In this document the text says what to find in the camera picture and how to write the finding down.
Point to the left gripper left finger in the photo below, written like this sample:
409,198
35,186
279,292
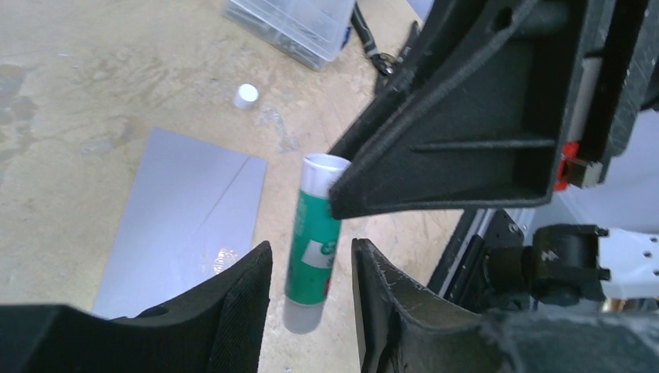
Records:
216,326

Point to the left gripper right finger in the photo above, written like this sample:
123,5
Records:
402,326

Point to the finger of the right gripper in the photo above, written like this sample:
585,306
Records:
492,142
458,38

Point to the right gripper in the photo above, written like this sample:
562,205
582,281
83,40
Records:
619,81

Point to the grey envelope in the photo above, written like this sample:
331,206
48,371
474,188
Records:
190,215

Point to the white green glue stick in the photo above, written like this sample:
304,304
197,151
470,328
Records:
313,244

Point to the white glue stick cap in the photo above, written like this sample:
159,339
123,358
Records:
246,96

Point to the clear plastic screw box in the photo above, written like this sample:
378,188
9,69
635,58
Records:
313,32

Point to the black base frame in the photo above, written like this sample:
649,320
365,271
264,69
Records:
460,275

